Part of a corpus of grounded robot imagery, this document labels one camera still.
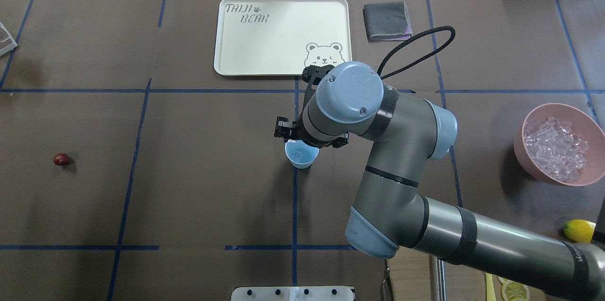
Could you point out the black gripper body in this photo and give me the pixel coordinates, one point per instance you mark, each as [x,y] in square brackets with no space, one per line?
[284,130]

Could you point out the ice cube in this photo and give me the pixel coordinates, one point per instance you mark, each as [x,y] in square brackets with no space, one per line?
[298,155]

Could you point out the red strawberry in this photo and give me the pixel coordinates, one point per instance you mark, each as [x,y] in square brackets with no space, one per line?
[61,159]

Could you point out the clear ice cubes pile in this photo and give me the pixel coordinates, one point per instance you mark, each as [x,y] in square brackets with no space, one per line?
[555,148]

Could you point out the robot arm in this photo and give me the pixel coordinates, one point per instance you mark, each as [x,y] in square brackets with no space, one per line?
[390,212]

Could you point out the light blue plastic cup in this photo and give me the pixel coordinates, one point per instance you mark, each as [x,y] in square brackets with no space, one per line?
[311,153]

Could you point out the cream bear serving tray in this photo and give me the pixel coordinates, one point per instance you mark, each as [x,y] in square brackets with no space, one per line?
[280,37]

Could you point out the grey folded cloth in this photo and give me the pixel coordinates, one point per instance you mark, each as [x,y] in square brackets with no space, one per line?
[387,21]

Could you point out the metal black-tipped stirrer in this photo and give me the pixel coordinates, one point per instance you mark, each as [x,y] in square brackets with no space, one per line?
[386,293]

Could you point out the yellow plastic knife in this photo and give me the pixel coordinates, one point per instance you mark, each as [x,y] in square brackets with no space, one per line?
[489,288]

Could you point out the pink bowl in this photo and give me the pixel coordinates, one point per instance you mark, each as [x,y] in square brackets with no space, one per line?
[582,124]

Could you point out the whole lemon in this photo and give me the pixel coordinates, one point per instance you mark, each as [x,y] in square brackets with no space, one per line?
[579,230]

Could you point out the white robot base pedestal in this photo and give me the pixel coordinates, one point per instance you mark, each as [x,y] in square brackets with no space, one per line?
[294,293]

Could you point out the white wire cup rack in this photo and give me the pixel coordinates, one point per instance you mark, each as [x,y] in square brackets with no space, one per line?
[7,42]

